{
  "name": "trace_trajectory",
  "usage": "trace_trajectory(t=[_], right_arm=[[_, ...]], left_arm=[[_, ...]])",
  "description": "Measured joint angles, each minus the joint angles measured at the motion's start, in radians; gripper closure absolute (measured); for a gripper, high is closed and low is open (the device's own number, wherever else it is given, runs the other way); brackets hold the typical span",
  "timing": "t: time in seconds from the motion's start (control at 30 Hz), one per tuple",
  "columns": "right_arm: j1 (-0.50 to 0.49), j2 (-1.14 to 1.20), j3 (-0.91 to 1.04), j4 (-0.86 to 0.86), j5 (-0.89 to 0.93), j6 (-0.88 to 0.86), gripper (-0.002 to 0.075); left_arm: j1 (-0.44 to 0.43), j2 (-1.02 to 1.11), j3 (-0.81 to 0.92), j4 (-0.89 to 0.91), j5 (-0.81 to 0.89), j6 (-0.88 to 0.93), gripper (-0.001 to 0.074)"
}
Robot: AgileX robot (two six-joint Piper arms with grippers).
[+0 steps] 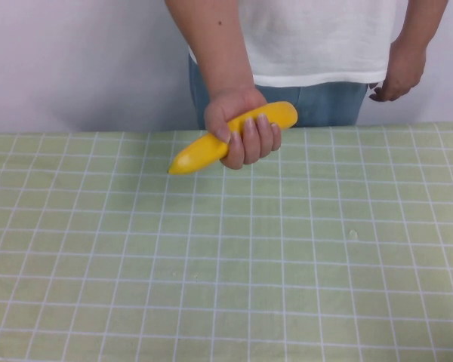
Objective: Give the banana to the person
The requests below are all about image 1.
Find person's left hand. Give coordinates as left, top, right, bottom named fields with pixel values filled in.
left=368, top=38, right=428, bottom=103

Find person's right hand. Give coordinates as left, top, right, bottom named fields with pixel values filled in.
left=203, top=85, right=282, bottom=170

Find yellow banana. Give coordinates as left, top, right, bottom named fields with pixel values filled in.
left=167, top=100, right=299, bottom=175

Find person's right forearm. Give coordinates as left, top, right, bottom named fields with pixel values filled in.
left=164, top=0, right=258, bottom=100

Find person's left forearm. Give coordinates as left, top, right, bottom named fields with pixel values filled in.
left=389, top=0, right=449, bottom=52

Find light blue jeans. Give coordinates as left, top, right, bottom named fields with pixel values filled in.
left=188, top=52, right=369, bottom=130

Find white t-shirt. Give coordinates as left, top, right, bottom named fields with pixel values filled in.
left=187, top=0, right=411, bottom=88

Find green checked tablecloth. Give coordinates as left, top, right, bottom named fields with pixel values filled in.
left=0, top=122, right=453, bottom=362

